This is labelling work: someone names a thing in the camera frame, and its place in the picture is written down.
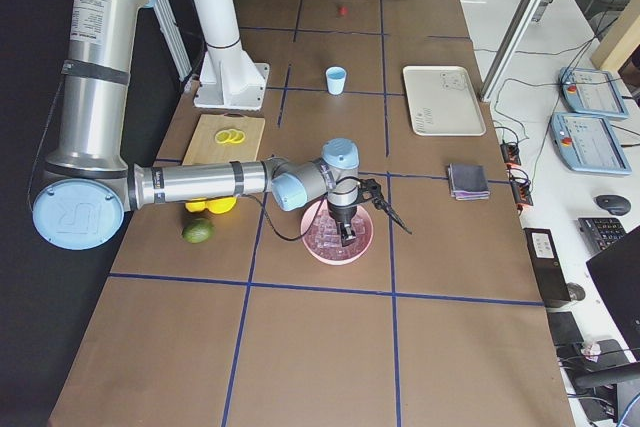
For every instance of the wooden cutting board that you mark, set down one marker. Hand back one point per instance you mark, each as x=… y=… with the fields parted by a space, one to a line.
x=204 y=150

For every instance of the blue teach pendant far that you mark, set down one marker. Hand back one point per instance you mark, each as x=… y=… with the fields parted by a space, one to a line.
x=591 y=91

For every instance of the black monitor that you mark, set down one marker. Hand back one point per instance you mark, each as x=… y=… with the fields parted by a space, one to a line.
x=615 y=274

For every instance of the pile of clear ice cubes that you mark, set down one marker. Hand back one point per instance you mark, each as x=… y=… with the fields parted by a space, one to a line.
x=324 y=239

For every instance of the green avocado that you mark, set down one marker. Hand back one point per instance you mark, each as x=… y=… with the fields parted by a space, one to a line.
x=198 y=231

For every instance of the black computer mouse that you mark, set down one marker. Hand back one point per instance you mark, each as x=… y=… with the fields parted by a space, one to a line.
x=615 y=205

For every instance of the yellow lemon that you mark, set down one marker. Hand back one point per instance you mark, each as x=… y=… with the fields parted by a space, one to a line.
x=220 y=206
x=196 y=206

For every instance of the light blue cup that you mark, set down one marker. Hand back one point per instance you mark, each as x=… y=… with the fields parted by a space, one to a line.
x=335 y=79

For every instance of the aluminium frame post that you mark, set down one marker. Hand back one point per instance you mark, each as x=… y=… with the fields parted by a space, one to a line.
x=514 y=33

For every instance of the cream bear tray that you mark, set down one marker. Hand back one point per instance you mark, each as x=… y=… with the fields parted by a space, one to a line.
x=442 y=102

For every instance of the blue teach pendant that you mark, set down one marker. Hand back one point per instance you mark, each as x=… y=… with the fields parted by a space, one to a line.
x=591 y=91
x=587 y=143

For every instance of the black keyboard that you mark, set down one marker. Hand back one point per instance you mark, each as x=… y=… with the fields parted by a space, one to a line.
x=601 y=232

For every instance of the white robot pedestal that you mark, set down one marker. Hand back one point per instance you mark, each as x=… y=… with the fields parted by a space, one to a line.
x=229 y=79

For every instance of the pink bowl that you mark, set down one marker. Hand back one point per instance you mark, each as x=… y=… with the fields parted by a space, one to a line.
x=309 y=216

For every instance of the black box device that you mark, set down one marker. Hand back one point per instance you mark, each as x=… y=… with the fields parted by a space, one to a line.
x=546 y=266

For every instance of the lemon slices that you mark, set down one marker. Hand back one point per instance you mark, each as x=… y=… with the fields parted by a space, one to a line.
x=230 y=136

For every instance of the blue teach pendant near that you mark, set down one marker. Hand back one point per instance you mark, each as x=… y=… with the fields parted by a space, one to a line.
x=587 y=143

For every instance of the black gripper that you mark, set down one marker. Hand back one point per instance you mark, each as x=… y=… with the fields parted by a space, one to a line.
x=343 y=215

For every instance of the grey folded cloth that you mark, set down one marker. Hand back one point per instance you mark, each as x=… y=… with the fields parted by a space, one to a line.
x=467 y=182

